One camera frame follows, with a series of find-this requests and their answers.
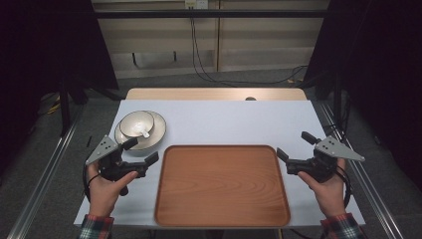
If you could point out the person's left hand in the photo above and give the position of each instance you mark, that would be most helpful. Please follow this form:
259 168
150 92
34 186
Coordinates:
104 195

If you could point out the white cup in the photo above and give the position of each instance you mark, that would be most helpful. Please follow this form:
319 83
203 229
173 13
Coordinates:
160 127

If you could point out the aluminium floor rail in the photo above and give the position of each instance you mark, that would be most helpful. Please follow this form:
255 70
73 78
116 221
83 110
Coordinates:
371 195
43 186

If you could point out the wooden table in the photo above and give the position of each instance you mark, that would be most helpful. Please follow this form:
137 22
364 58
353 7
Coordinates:
199 94

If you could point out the black curtain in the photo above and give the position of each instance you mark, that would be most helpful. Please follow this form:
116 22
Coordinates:
40 49
381 66

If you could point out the white wall socket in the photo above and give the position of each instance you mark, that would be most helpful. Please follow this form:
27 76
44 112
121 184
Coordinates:
196 4

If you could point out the black upright stand post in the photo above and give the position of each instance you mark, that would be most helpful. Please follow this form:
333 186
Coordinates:
64 109

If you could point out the small black stick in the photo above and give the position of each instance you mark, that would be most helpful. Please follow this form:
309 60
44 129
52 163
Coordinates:
89 141

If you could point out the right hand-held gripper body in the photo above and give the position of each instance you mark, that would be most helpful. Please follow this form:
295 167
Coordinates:
323 166

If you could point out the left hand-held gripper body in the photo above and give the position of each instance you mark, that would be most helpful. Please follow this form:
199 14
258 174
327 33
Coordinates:
111 162

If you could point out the person's right hand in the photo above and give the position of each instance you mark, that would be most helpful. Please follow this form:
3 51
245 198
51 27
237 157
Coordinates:
330 195

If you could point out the wooden tray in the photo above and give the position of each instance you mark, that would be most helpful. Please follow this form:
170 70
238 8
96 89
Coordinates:
219 189

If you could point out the dark round table grommet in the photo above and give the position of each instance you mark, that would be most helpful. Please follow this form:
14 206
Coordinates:
250 98

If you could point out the cream cup with dark rim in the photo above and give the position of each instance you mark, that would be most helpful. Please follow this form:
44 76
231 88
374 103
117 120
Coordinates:
132 124

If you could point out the black horizontal frame bar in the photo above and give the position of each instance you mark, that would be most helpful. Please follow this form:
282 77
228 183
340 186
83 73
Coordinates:
212 13

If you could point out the white table cover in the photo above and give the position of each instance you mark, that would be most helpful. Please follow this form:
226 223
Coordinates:
232 122

